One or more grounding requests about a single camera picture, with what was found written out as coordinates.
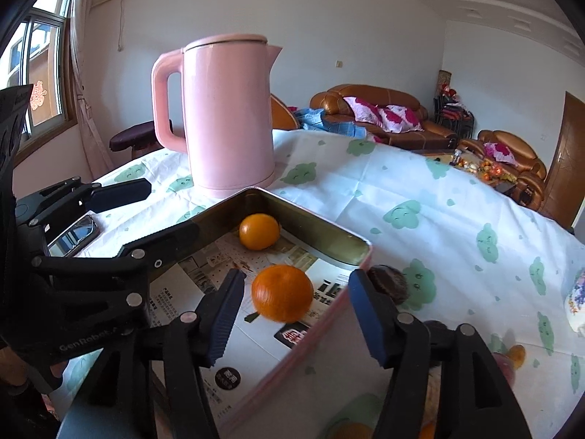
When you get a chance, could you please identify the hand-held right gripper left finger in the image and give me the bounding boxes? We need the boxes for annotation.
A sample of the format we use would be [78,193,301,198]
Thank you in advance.
[98,269,246,439]

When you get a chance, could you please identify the maroon padded chair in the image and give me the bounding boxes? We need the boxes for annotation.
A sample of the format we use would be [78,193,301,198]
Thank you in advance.
[109,120,174,161]

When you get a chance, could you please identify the newspaper tin lining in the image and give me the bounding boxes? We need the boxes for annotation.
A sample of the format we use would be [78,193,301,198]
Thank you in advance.
[151,231,352,421]

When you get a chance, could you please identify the brown leather sofa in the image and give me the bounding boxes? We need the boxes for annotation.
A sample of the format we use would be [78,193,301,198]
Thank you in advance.
[310,83,459,149]

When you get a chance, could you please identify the blue clothes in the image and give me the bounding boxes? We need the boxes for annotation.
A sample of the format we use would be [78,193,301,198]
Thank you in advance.
[292,107,369,139]

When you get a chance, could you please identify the brown wooden door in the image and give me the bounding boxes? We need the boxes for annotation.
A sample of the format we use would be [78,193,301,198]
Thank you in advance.
[539,91,585,227]

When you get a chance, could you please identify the pink electric kettle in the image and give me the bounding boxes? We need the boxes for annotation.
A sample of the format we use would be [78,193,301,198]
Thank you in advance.
[152,33,283,199]

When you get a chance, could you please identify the white green cloud-print tablecloth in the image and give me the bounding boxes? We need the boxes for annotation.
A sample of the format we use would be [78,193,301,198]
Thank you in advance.
[46,128,585,439]

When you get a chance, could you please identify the pink metal tin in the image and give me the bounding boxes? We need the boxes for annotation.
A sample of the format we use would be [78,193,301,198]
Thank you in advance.
[146,187,373,439]

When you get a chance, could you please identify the pink apple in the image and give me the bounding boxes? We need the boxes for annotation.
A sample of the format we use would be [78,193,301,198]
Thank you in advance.
[491,352,517,387]

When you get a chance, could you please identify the orange leather armrest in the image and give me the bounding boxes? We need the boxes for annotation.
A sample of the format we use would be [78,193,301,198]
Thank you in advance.
[271,94,300,131]

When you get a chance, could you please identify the white printed cup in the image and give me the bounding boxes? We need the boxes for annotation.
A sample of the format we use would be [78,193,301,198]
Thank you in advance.
[564,269,585,334]

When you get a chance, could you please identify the stacked chairs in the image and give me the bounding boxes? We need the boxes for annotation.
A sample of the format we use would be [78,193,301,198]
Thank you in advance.
[433,94,476,140]

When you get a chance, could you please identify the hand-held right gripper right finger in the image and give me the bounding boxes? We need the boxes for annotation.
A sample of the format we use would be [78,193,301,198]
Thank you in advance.
[350,269,533,439]

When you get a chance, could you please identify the person's left hand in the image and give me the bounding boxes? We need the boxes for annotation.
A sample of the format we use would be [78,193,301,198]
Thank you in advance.
[0,345,67,396]

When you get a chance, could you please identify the pink floral pillow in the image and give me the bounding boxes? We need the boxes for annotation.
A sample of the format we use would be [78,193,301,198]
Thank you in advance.
[343,96,381,124]
[483,142,519,168]
[378,104,423,133]

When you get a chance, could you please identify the beige curtain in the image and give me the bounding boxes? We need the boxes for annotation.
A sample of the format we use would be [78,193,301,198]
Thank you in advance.
[68,0,115,179]

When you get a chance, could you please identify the smartphone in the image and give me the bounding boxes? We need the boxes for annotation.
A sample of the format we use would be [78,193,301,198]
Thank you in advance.
[46,214,100,258]

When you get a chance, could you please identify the coffee table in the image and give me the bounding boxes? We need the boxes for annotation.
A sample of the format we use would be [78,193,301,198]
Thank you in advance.
[411,146,522,195]

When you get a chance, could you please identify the brown leather armchair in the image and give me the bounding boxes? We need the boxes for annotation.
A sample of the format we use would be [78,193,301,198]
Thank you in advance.
[459,129,548,211]

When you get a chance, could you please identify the window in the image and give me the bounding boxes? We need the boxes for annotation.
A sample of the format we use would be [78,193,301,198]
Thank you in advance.
[0,0,76,147]

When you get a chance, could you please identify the dark brown water chestnut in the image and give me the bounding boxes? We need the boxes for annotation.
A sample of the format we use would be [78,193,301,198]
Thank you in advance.
[368,265,409,306]

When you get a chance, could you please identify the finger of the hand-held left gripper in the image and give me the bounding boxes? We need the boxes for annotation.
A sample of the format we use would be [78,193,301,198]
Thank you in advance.
[89,177,152,214]
[116,220,204,279]

